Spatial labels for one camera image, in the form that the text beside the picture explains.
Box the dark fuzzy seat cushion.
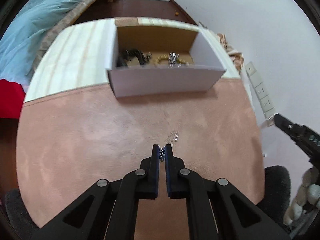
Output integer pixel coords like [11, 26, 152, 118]
[4, 165, 291, 239]

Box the white wall outlet strip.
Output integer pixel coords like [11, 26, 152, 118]
[245, 62, 276, 120]

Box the light blue duvet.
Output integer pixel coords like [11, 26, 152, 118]
[1, 0, 81, 85]

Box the bed with red base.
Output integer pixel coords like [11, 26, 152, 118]
[0, 0, 116, 119]

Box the brown checkered cloth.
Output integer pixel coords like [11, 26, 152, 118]
[217, 33, 244, 74]

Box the white cardboard box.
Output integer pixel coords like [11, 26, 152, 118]
[107, 24, 231, 98]

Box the thick silver chain bracelet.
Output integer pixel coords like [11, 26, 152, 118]
[167, 51, 181, 68]

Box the wooden bead bracelet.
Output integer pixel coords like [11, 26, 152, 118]
[153, 54, 189, 68]

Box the black fitness band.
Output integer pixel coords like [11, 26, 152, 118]
[117, 49, 151, 67]

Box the silver crystal link bracelet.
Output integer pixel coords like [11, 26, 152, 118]
[158, 129, 180, 162]

